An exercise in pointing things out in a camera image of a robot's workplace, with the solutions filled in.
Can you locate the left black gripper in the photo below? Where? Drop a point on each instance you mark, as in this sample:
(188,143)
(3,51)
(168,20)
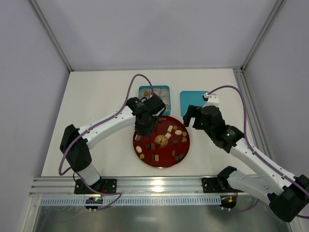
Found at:
(145,130)

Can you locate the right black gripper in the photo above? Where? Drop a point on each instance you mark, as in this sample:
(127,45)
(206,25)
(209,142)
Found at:
(196,118)

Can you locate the silver metal tongs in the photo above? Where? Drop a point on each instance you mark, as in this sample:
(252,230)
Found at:
(138,137)

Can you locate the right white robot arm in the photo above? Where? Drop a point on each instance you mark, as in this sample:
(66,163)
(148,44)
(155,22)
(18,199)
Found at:
(285,193)

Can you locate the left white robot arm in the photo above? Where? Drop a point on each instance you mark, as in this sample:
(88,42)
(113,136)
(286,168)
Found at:
(76,143)

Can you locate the white oval swirl chocolate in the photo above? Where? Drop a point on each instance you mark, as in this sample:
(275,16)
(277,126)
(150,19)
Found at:
(138,149)

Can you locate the teal tin lid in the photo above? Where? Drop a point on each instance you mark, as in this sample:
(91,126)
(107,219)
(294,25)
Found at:
(194,98)

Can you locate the teal square tin box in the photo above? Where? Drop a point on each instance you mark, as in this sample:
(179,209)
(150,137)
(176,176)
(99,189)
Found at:
(162,91)

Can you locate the red round lacquer plate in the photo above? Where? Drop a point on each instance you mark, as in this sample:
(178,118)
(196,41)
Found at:
(170,151)

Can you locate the aluminium front rail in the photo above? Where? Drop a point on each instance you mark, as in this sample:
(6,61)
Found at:
(137,185)

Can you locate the slotted cable duct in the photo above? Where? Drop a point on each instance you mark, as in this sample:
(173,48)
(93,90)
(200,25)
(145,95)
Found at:
(132,200)

